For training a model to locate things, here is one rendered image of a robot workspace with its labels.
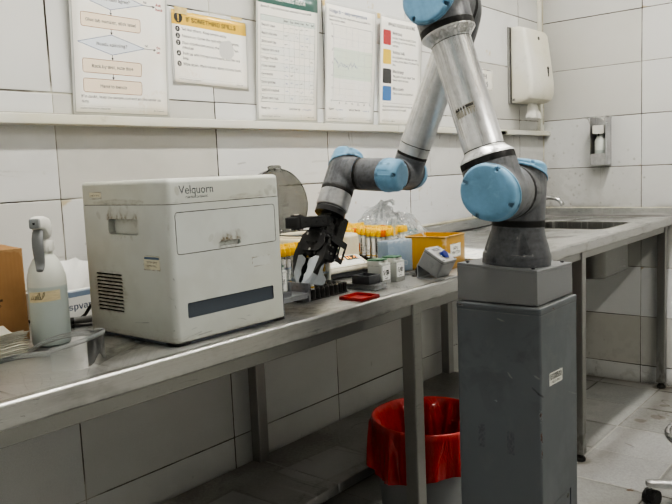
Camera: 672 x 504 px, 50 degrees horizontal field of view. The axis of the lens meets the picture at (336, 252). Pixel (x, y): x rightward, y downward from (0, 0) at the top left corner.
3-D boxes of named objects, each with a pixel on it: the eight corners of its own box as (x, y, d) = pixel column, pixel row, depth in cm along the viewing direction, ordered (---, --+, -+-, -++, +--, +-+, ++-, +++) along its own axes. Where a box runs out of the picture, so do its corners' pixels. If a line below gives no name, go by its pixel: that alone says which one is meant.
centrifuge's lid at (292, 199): (248, 165, 216) (234, 169, 222) (259, 248, 216) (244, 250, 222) (304, 163, 230) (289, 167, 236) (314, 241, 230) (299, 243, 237)
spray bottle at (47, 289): (43, 353, 129) (31, 217, 127) (18, 346, 135) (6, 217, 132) (85, 343, 136) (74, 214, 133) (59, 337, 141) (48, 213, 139)
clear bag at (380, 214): (387, 255, 250) (385, 202, 248) (342, 255, 258) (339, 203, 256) (412, 247, 273) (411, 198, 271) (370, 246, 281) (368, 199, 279)
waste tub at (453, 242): (446, 271, 207) (445, 236, 206) (405, 269, 215) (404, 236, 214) (466, 265, 218) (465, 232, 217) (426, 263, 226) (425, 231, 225)
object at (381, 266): (382, 285, 187) (381, 260, 186) (367, 284, 190) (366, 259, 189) (391, 283, 190) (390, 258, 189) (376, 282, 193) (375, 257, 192)
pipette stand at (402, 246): (392, 278, 199) (391, 242, 198) (374, 276, 204) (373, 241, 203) (416, 273, 206) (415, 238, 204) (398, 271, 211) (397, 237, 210)
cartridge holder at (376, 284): (374, 291, 179) (374, 277, 179) (346, 288, 185) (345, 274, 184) (387, 288, 183) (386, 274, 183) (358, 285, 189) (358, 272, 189)
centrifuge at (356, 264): (318, 283, 196) (316, 238, 194) (254, 274, 218) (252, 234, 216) (380, 272, 211) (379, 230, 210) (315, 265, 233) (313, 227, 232)
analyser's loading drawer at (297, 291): (242, 318, 142) (240, 292, 142) (219, 315, 146) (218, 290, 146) (311, 301, 158) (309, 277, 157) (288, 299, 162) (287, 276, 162)
